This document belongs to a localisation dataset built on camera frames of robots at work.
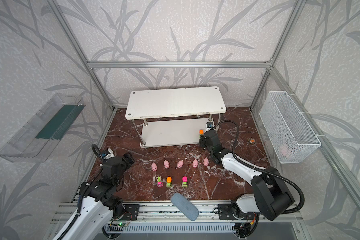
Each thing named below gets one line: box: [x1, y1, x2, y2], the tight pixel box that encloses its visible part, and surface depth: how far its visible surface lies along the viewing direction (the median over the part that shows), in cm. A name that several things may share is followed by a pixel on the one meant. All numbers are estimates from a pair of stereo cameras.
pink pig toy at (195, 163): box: [192, 159, 199, 168], surface depth 91 cm
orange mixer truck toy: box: [166, 176, 173, 188], surface depth 83 cm
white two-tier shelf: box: [125, 86, 227, 147], surface depth 79 cm
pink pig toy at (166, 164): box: [163, 159, 170, 169], surface depth 91 cm
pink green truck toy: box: [156, 176, 164, 188], surface depth 83 cm
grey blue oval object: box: [171, 192, 199, 222], surface depth 75 cm
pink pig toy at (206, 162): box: [203, 157, 209, 167], surface depth 91 cm
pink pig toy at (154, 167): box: [151, 162, 158, 172], surface depth 89 cm
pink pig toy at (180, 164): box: [177, 159, 184, 169], surface depth 91 cm
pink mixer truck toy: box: [182, 176, 188, 188], surface depth 84 cm
